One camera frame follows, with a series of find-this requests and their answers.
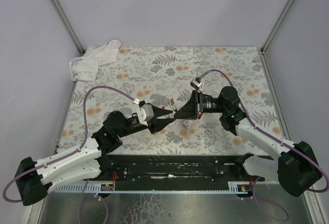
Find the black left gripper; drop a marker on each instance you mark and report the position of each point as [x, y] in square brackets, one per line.
[151, 123]

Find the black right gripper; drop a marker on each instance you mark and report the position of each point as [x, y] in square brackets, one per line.
[198, 105]

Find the red white staples box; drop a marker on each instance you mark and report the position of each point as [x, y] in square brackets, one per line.
[187, 123]

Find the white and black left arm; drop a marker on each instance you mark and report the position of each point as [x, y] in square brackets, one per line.
[36, 178]

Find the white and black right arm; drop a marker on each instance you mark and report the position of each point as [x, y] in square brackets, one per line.
[293, 165]

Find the floral patterned table mat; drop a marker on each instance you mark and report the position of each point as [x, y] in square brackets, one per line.
[157, 74]

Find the crumpled white cloth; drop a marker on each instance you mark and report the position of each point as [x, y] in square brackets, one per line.
[86, 67]

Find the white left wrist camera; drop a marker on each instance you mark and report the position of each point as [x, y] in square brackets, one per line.
[144, 113]

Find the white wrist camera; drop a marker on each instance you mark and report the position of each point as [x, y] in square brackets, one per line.
[197, 84]
[144, 113]

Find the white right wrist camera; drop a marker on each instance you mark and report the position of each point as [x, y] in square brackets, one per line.
[197, 84]

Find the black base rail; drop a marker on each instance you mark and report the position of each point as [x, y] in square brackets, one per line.
[167, 174]

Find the right aluminium frame post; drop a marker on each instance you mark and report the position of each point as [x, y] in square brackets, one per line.
[286, 9]

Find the aluminium frame post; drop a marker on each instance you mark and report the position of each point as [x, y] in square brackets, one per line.
[286, 9]
[67, 25]

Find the left aluminium frame post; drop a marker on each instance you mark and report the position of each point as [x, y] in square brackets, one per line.
[67, 25]

